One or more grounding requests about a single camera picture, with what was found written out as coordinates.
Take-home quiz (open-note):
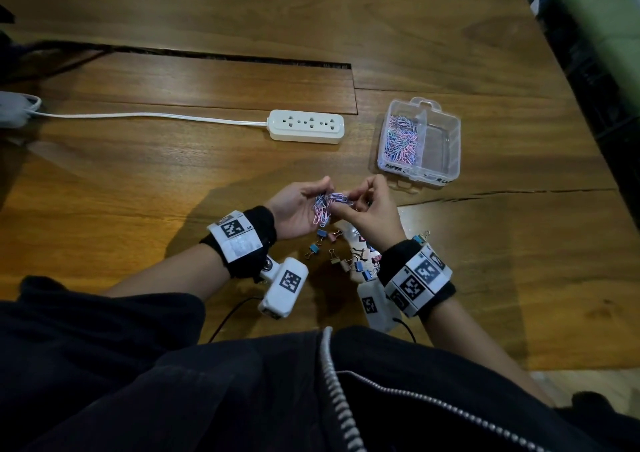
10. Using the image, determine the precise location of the pile of pastel paper clips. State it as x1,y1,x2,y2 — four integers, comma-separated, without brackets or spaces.
382,115,421,166
311,192,354,229

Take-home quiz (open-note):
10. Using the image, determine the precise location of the thin black camera cable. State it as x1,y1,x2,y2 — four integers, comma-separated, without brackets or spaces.
392,317,418,344
207,295,262,344

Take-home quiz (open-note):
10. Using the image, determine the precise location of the scatter of small binder clips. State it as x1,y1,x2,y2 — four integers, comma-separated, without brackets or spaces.
303,229,432,283

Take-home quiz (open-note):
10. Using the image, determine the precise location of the green cushioned stool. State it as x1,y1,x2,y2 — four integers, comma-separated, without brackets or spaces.
557,0,640,43
602,36,640,117

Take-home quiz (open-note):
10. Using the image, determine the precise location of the person's left forearm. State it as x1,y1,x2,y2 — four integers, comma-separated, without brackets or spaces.
102,243,232,303

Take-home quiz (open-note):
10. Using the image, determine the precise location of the white power strip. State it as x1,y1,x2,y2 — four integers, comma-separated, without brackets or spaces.
266,109,346,145

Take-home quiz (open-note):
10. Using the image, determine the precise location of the black zip jacket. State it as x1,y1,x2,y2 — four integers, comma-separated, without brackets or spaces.
0,275,640,452

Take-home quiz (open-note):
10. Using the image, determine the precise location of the clear plastic compartment box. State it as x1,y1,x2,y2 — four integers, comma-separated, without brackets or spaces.
376,96,462,193

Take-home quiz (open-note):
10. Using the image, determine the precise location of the person's right forearm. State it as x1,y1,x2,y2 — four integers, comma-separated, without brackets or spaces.
425,296,556,407

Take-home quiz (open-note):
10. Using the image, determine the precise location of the person's right hand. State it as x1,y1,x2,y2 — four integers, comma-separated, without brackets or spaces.
327,174,407,254

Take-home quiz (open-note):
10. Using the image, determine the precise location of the grey power adapter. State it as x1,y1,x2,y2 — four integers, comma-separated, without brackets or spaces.
0,91,43,129

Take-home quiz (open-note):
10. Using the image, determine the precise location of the person's left hand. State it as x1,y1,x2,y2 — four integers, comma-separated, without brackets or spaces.
265,175,335,241

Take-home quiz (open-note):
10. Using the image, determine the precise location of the white power strip cable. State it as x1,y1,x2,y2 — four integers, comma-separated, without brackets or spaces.
27,110,270,129

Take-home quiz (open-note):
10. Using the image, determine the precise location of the black desktop device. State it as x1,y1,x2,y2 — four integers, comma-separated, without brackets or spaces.
0,4,16,70

